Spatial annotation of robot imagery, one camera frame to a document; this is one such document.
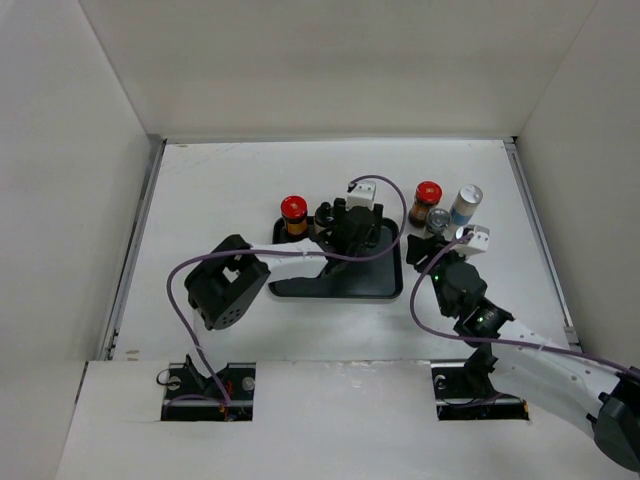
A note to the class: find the red-lid chili sauce jar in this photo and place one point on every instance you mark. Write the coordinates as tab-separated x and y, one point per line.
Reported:
294	213

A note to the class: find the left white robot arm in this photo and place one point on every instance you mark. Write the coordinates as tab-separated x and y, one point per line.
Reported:
319	256

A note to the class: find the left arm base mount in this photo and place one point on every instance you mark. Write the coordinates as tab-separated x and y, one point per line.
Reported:
189	396

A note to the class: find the red-lid orange-label jar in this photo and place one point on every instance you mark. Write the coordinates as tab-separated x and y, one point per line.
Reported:
426	197

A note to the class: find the black-cap white powder shaker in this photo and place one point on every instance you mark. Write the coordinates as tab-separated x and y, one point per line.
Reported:
324	216

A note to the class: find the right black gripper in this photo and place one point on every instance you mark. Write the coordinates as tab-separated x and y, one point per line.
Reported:
419	247

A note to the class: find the black plastic tray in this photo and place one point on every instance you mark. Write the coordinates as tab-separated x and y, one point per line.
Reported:
381	279

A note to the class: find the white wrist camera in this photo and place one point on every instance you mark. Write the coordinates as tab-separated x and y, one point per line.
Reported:
474	243
361	194

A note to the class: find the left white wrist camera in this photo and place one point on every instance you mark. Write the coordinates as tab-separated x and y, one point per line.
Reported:
361	194

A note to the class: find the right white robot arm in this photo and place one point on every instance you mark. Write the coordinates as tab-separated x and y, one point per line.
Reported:
597	396

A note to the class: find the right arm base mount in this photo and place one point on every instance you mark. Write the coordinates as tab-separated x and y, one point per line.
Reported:
464	392

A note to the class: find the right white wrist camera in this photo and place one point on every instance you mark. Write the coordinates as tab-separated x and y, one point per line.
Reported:
474	243

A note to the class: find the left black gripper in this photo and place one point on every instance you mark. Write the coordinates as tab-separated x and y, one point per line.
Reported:
372	236

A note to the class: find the silver-lid white blue bottle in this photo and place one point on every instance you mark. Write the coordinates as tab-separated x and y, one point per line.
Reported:
468	199

